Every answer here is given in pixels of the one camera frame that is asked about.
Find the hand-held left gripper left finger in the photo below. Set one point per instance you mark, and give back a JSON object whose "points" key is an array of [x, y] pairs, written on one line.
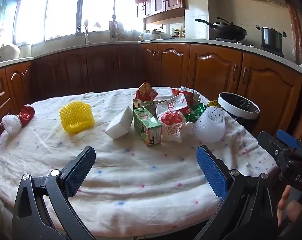
{"points": [[81, 172]]}

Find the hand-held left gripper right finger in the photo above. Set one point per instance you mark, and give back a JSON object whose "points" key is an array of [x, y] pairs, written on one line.
{"points": [[212, 172]]}

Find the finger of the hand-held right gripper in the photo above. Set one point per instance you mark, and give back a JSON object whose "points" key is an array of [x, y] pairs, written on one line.
{"points": [[268, 141], [287, 138]]}

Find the black trash can white rim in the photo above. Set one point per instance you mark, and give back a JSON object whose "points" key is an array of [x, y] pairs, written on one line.
{"points": [[230, 108]]}

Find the white paper box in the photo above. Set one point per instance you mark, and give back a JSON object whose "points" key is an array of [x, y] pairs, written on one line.
{"points": [[119, 126]]}

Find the person's right hand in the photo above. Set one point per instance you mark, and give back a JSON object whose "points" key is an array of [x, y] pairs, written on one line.
{"points": [[293, 210]]}

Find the large white foam fruit net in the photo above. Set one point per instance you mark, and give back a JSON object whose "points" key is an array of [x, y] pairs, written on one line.
{"points": [[209, 126]]}

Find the white dotted tablecloth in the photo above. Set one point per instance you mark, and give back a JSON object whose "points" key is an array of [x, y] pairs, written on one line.
{"points": [[128, 180]]}

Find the yellow spiky plastic pad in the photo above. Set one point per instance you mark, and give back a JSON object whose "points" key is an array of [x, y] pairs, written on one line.
{"points": [[77, 117]]}

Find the white plastic bag red print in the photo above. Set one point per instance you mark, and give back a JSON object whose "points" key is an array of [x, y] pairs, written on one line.
{"points": [[173, 125]]}

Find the green foil wrapper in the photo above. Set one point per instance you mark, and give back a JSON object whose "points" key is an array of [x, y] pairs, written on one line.
{"points": [[197, 110]]}

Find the yellow foil wrapper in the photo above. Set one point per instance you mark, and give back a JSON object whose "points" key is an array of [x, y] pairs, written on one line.
{"points": [[213, 103]]}

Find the red and white carton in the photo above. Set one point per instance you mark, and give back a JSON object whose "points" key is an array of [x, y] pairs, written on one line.
{"points": [[174, 105]]}

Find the green drink carton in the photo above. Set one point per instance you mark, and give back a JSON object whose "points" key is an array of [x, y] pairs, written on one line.
{"points": [[147, 127]]}

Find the red foil wrapper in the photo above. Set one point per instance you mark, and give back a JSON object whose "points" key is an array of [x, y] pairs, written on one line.
{"points": [[26, 113]]}

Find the small white foam fruit net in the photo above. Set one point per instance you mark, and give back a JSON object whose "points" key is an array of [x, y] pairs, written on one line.
{"points": [[10, 125]]}

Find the wooden lower kitchen cabinets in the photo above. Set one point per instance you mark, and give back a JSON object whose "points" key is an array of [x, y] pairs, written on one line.
{"points": [[215, 67]]}

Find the olive paper carton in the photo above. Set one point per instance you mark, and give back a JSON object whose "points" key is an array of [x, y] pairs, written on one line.
{"points": [[141, 103]]}

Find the gas stove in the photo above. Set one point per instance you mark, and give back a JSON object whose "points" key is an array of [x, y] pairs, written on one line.
{"points": [[250, 46]]}

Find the steel cooking pot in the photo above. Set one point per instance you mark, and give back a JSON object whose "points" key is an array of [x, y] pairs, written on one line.
{"points": [[270, 37]]}

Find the red snack box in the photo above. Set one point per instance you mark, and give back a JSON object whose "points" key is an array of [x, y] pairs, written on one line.
{"points": [[146, 92]]}

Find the white canister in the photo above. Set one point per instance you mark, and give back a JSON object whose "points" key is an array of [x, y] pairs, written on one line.
{"points": [[25, 50]]}

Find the chrome sink faucet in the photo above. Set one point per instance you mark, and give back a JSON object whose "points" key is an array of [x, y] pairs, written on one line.
{"points": [[83, 33]]}

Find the white rice cooker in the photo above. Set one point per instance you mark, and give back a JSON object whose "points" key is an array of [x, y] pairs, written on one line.
{"points": [[7, 52]]}

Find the knife rack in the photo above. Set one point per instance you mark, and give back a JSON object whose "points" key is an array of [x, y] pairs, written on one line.
{"points": [[114, 28]]}

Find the white mug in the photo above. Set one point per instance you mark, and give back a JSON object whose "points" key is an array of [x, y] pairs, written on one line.
{"points": [[144, 35]]}

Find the kitchen window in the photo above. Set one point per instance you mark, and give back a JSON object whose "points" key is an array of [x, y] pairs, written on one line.
{"points": [[66, 12]]}

